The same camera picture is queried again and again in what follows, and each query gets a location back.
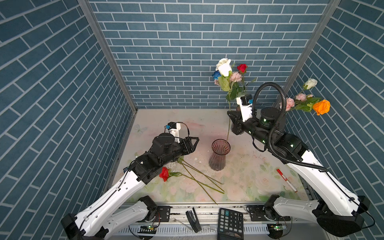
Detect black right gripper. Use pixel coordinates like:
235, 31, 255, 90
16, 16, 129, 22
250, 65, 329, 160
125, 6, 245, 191
228, 108, 273, 147

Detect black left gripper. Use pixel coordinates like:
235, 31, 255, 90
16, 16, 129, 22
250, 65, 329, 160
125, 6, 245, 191
159, 136, 200, 168

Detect dark smoky glass vase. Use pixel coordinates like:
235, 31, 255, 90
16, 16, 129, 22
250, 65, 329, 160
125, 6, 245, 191
209, 139, 231, 171

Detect blue rose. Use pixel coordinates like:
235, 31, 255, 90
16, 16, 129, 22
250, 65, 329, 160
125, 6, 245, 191
212, 71, 221, 80

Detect small red rose stem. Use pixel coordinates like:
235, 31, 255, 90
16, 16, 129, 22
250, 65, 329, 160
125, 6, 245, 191
237, 64, 248, 75

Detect white rose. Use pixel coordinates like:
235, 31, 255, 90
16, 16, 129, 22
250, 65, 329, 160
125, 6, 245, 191
301, 78, 318, 94
215, 57, 241, 142

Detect orange rose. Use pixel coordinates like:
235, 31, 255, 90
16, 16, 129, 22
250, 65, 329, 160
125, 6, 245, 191
298, 98, 331, 116

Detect large pink rose spray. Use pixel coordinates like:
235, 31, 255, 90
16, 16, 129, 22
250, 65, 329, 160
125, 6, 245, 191
214, 72, 255, 102

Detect pink rose stem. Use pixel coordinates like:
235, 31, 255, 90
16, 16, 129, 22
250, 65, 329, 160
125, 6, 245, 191
286, 93, 318, 112

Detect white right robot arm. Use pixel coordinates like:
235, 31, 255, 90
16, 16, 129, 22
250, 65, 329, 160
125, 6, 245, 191
227, 106, 371, 237

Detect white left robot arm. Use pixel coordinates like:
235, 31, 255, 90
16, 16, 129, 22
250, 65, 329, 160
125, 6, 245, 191
61, 133, 199, 240

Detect bunch of roses on table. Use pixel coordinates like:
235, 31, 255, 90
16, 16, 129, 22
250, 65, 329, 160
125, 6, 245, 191
177, 157, 225, 205

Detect black stapler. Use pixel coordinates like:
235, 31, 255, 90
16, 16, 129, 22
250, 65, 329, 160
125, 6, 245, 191
186, 208, 202, 233

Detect red white marker pen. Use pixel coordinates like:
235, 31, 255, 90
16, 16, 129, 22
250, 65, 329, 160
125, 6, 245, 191
277, 169, 298, 193

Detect black calculator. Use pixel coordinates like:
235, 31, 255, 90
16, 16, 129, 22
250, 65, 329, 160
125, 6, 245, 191
217, 208, 244, 240

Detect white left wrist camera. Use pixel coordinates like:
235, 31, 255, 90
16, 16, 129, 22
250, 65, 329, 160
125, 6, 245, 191
165, 122, 190, 143

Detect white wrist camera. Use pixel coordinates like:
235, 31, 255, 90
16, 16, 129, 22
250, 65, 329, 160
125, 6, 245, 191
236, 95, 253, 122
165, 122, 190, 143

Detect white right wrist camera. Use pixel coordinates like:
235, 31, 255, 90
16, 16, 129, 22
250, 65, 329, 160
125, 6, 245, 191
236, 95, 253, 122

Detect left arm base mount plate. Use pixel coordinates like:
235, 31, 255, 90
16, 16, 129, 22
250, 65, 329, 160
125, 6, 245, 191
155, 206, 171, 223

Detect aluminium front rail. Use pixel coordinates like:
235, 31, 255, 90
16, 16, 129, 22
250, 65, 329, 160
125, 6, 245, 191
86, 201, 331, 224

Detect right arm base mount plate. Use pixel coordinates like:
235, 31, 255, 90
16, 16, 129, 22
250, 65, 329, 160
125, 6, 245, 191
246, 205, 267, 222

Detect black corrugated cable conduit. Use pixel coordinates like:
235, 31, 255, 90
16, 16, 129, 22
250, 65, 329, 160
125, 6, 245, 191
251, 82, 329, 173

